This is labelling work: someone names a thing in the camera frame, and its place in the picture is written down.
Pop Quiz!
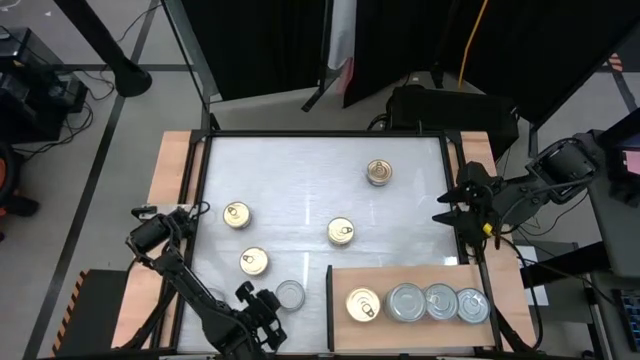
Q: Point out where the green Bumble Bee tuna can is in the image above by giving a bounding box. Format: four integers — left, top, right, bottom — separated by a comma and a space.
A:
274, 279, 307, 313
383, 282, 428, 324

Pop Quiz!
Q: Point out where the grey frame upright beam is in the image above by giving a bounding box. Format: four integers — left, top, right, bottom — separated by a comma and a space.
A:
162, 0, 221, 131

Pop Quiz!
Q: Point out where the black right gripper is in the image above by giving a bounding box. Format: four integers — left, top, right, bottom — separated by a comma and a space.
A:
432, 160, 504, 244

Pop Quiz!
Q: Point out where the black equipment desk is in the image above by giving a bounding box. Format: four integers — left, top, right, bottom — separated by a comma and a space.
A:
0, 27, 90, 144

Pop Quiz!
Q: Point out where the monitor with pink screen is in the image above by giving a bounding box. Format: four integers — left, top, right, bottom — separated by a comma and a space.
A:
597, 107, 640, 201

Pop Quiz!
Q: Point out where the yellow cable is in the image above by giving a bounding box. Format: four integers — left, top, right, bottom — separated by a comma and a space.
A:
457, 0, 490, 91

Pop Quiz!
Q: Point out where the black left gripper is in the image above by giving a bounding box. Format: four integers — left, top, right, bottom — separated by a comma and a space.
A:
224, 281, 289, 351

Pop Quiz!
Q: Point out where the Wild Planet can gold lid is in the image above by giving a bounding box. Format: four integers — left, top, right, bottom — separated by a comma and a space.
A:
365, 158, 394, 188
344, 285, 382, 324
238, 246, 270, 278
326, 216, 357, 247
222, 200, 253, 231

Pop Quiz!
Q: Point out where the black pole stand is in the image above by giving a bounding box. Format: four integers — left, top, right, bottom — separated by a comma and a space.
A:
52, 0, 154, 99

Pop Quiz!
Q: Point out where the dark keyboard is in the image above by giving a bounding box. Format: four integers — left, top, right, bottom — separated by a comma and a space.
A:
612, 287, 640, 354

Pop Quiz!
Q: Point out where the black curtain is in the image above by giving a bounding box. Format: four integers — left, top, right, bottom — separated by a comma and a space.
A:
343, 0, 640, 126
180, 0, 332, 101

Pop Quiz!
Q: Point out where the teal label tuna can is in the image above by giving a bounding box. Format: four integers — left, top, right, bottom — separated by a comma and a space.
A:
455, 287, 492, 325

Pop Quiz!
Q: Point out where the hazard striped black platform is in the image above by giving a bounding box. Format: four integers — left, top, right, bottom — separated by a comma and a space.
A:
49, 268, 131, 359

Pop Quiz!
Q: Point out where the wooden table side board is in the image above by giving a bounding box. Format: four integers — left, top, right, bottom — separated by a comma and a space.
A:
447, 130, 539, 351
110, 130, 206, 351

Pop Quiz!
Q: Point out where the black frame wooden top shelf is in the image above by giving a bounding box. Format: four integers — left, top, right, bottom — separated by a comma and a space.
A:
324, 263, 504, 354

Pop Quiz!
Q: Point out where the black case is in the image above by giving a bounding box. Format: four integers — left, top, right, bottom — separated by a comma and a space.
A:
385, 84, 521, 159

